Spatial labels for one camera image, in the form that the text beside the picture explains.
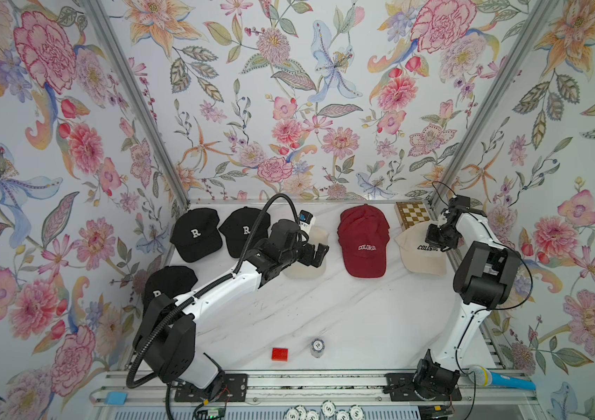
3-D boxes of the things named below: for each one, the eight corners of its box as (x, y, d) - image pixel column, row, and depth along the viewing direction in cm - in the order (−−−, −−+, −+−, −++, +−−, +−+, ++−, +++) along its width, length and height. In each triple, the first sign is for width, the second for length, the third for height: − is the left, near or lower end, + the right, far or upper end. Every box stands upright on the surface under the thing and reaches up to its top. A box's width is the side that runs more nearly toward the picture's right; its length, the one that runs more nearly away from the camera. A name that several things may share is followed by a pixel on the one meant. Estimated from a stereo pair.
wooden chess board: (404, 227, 114) (406, 223, 112) (397, 205, 122) (398, 201, 120) (429, 227, 114) (432, 223, 112) (420, 205, 122) (423, 201, 120)
